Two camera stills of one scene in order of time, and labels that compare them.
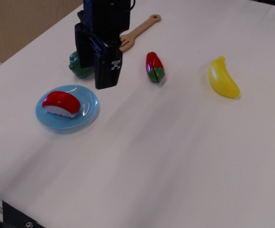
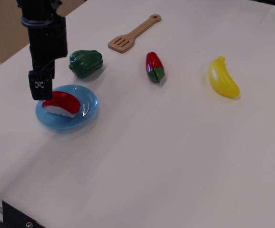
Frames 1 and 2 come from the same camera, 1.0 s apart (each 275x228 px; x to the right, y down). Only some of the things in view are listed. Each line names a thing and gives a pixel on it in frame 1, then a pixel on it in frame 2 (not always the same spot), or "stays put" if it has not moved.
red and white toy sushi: (62, 103) stays put
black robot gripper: (100, 24) to (47, 40)
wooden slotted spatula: (128, 40) stays put
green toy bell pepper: (74, 65) stays put
